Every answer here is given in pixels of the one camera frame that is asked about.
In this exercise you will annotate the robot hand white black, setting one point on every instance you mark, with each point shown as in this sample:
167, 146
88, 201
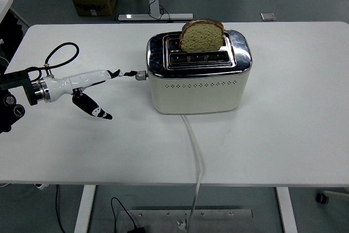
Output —
81, 78

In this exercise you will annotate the grey toaster lever knob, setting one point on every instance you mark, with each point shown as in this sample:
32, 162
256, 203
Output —
141, 76

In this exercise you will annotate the white chrome toaster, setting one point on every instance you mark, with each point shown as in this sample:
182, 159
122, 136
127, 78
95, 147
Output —
196, 94

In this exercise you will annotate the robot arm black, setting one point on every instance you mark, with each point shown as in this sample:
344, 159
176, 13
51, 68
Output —
16, 80

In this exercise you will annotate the brown cardboard box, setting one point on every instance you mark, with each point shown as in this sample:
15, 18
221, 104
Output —
94, 5

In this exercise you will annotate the white side table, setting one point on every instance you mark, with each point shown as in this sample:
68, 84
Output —
4, 5

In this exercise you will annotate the brown bread slice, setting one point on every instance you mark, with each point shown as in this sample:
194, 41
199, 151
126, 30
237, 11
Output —
201, 39

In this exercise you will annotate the white table leg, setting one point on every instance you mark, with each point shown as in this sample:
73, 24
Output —
286, 211
84, 208

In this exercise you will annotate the grey floor socket plate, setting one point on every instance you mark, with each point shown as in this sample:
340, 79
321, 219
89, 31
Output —
268, 16

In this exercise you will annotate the grey metal plate with screws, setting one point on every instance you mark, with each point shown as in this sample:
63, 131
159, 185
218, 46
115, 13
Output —
218, 220

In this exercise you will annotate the chair caster wheel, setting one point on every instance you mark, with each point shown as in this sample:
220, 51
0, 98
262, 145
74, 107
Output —
323, 197

